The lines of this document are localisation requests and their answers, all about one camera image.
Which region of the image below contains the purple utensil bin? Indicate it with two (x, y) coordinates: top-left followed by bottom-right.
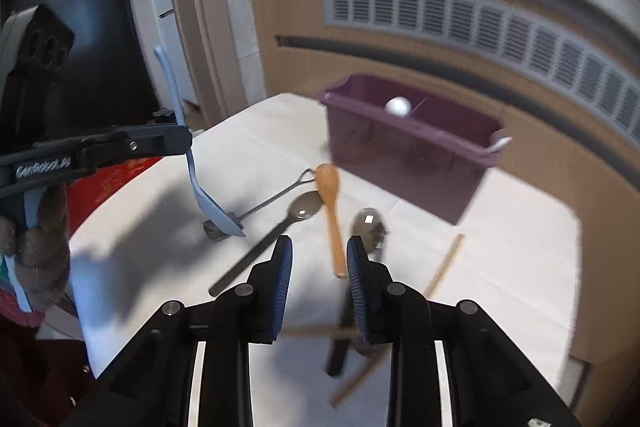
(314, 74), (506, 226)

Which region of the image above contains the red cloth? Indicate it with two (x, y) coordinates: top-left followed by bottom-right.
(65, 154), (169, 238)

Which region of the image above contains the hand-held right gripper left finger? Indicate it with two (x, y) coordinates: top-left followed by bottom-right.
(65, 235), (294, 427)

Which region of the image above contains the metal utensil with loop handle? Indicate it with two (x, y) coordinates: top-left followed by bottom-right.
(201, 168), (321, 242)

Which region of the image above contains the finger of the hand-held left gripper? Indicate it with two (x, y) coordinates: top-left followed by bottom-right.
(82, 124), (194, 168)

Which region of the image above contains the white cabinet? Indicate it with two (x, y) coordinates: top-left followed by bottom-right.
(124, 0), (202, 108)

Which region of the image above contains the long grey vent grille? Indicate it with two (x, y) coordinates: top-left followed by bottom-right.
(322, 0), (640, 144)

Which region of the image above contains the wooden spoon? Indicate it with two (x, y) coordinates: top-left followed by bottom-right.
(316, 163), (349, 279)

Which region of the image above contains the white woven tablecloth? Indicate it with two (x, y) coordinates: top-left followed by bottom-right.
(67, 93), (584, 389)

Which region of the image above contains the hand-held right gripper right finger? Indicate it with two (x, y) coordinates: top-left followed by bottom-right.
(346, 234), (581, 427)

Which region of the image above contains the person's left hand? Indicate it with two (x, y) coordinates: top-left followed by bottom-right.
(0, 183), (72, 311)

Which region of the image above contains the blue plastic spoon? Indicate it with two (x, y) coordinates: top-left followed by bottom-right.
(154, 46), (247, 238)

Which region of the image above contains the metal spoon with dark handle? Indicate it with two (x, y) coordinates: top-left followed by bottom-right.
(326, 208), (390, 377)
(208, 191), (325, 297)

